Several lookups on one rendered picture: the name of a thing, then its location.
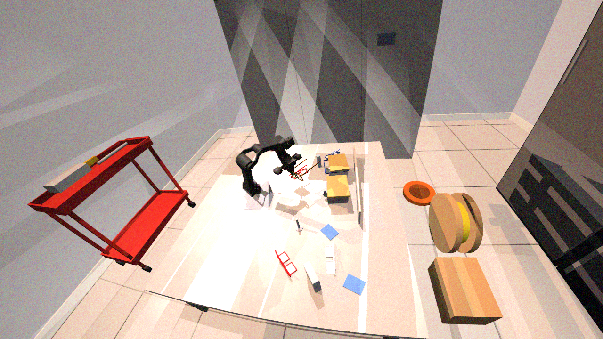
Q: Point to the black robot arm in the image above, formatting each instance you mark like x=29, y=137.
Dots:
x=277, y=144

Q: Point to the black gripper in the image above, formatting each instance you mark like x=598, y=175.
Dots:
x=279, y=170

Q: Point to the light blue flat rectangular panel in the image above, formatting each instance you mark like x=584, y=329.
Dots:
x=354, y=284
x=329, y=231

